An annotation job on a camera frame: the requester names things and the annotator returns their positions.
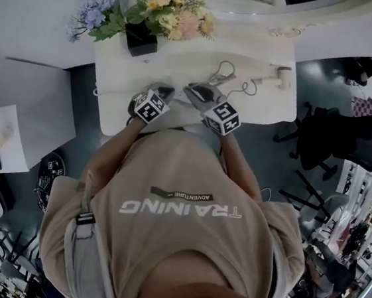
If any red pen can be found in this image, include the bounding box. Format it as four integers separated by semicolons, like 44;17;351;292
209;71;238;86

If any grey cable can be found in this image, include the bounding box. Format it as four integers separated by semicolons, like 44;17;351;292
205;58;263;100

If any white vanity table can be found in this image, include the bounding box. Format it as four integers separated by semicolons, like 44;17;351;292
83;0;309;157

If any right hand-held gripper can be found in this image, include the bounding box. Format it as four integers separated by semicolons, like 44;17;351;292
177;79;246;139

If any person's left forearm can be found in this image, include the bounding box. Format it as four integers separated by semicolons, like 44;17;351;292
114;115;154;161

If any black office chair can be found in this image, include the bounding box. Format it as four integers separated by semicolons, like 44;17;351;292
269;100;372;186

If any artificial flower bouquet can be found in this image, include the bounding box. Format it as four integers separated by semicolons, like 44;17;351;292
62;0;221;59

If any beige printed t-shirt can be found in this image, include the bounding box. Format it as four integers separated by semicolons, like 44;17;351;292
31;108;320;298

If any grey shoulder strap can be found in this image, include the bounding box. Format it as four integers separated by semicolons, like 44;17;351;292
54;209;126;298

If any white floor cable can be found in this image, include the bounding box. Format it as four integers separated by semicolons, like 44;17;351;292
257;185;275;203

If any black square vase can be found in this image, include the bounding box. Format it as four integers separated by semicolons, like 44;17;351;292
121;21;161;60

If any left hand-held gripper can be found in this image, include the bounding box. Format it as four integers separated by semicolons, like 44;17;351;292
125;78;177;131

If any person's right forearm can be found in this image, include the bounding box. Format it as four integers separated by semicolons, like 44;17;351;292
212;128;271;202

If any white hair dryer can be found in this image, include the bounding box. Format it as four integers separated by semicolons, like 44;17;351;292
249;61;295;92

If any red checkered cloth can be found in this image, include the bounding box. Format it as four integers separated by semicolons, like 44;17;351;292
349;94;372;119

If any black metal frame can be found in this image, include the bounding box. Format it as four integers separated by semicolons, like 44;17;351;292
0;226;44;271

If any oval white-framed mirror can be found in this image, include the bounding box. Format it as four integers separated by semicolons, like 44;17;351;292
184;0;361;29

